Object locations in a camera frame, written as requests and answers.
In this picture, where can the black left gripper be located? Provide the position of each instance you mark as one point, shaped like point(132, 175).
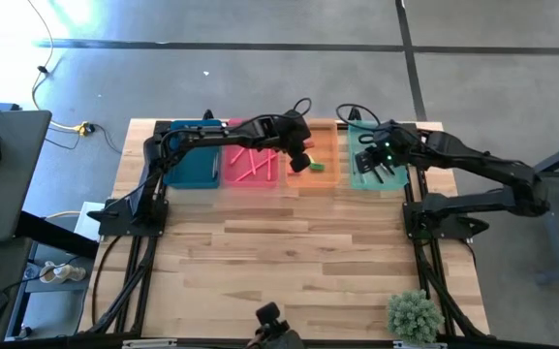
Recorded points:
point(291, 136)

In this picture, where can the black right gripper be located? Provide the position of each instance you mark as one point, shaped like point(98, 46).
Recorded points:
point(390, 143)

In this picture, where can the green eraser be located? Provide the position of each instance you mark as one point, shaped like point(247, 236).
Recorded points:
point(317, 167)

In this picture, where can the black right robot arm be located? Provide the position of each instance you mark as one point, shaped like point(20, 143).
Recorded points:
point(477, 162)

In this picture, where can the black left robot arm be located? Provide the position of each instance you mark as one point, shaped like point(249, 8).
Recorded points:
point(201, 138)

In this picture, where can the teal plastic bin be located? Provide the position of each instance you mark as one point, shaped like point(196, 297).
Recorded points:
point(395, 184)

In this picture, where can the orange plastic bin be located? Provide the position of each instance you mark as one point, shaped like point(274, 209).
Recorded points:
point(327, 177)

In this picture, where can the pink plastic bin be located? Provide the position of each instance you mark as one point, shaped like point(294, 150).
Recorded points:
point(264, 183)

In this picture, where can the blue plastic bin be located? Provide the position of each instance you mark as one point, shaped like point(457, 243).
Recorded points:
point(192, 174)

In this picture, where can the small artificial green plant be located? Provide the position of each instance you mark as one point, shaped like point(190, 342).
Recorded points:
point(414, 317)

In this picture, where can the yellow power plug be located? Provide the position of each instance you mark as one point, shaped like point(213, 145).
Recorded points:
point(83, 129)

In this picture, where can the white box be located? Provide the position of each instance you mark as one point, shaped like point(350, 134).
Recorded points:
point(85, 223)

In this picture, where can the black support bar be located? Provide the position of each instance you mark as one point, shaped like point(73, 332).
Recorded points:
point(56, 235)

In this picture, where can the beige figurine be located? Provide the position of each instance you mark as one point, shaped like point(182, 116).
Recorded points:
point(61, 272)

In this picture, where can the black desk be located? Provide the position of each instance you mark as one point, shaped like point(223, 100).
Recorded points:
point(12, 169)

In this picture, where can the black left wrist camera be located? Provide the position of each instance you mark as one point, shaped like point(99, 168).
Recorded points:
point(300, 163)

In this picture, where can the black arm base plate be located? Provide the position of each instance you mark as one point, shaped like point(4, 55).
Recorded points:
point(114, 225)
point(453, 228)

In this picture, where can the silver metal bracket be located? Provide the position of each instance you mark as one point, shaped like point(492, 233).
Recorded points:
point(148, 343)
point(402, 345)

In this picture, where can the black handheld camera rig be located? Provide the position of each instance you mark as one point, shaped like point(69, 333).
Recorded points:
point(271, 329)

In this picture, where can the black aluminium table frame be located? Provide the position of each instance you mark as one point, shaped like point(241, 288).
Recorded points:
point(136, 271)

